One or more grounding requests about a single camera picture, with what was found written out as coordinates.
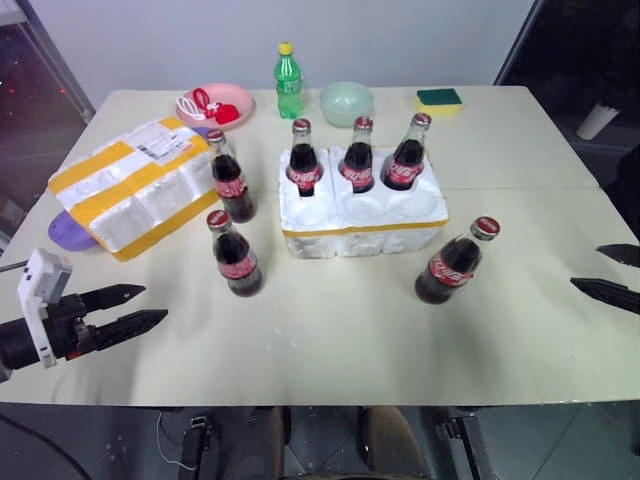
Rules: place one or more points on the white foam bottle tray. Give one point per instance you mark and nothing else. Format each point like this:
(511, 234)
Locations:
(365, 236)

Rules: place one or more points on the pink plastic plate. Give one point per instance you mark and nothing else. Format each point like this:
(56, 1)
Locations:
(242, 99)

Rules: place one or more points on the black table leg bracket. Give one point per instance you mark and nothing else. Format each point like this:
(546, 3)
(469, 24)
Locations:
(465, 440)
(194, 446)

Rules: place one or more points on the red charm with loop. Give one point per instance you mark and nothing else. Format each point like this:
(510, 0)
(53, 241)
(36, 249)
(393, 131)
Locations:
(228, 113)

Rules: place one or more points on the white paper cup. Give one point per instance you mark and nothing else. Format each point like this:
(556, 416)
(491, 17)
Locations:
(595, 123)

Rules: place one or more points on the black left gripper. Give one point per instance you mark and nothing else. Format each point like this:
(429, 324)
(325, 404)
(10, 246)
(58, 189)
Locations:
(67, 325)

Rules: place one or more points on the pale green bowl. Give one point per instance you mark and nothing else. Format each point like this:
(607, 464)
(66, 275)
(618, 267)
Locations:
(346, 103)

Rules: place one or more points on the yellow and green sponge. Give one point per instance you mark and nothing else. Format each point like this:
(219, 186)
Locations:
(440, 103)

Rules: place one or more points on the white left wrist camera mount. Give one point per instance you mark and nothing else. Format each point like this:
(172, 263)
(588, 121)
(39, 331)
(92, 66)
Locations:
(43, 278)

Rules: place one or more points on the grey window frame post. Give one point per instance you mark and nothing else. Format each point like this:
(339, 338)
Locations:
(60, 65)

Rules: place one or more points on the white foam lid yellow tape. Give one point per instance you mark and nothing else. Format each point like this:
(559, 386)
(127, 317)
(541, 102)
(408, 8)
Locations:
(131, 200)

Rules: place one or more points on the green soda bottle yellow cap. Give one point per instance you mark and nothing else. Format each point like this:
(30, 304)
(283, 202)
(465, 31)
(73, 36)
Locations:
(289, 96)

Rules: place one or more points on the purple plastic plate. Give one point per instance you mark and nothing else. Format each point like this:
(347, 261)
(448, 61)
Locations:
(67, 234)

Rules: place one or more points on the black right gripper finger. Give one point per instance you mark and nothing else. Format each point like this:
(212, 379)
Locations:
(622, 254)
(612, 294)

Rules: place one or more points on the cola glass bottle red cap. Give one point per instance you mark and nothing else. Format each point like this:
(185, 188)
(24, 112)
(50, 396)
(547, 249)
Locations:
(238, 261)
(404, 166)
(449, 271)
(230, 186)
(357, 161)
(304, 161)

